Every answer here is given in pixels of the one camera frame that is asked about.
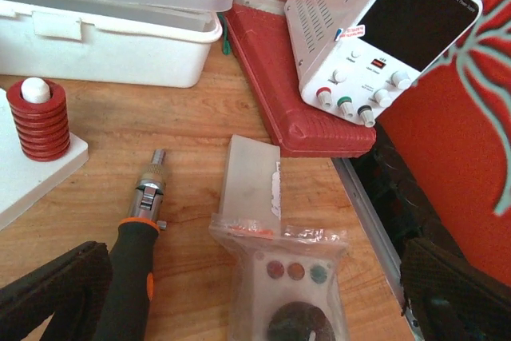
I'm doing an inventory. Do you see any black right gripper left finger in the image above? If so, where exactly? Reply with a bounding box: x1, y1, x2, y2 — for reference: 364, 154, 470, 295
1, 241, 113, 340

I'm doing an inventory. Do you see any red mat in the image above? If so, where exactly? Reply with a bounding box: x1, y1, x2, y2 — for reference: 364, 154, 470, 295
224, 4, 376, 157

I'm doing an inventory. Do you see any white bench power supply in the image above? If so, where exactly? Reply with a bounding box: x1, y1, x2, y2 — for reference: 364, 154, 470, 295
284, 0, 483, 128

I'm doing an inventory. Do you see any white peg base plate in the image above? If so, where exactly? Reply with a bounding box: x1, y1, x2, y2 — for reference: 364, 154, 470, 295
1, 90, 89, 228

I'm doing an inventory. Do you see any grey metal plate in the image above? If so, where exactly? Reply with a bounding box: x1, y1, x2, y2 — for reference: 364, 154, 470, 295
218, 135, 281, 233

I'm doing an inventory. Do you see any orange black handle screwdriver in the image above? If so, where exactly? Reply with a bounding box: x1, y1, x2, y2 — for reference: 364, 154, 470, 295
93, 149, 167, 340

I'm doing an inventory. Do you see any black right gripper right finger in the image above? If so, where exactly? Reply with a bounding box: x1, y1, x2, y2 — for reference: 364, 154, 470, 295
400, 238, 510, 340

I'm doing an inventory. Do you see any white clear lidded case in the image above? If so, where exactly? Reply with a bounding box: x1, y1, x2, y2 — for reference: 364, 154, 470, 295
1, 0, 233, 88

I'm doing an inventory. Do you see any red spring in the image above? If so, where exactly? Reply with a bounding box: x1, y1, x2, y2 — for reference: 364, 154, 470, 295
6, 79, 70, 162

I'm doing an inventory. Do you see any bagged timer switch module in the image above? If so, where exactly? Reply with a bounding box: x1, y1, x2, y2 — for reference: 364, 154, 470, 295
209, 215, 350, 340

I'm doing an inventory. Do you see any black side bar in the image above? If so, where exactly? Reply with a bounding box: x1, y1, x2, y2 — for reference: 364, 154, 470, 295
351, 124, 465, 259

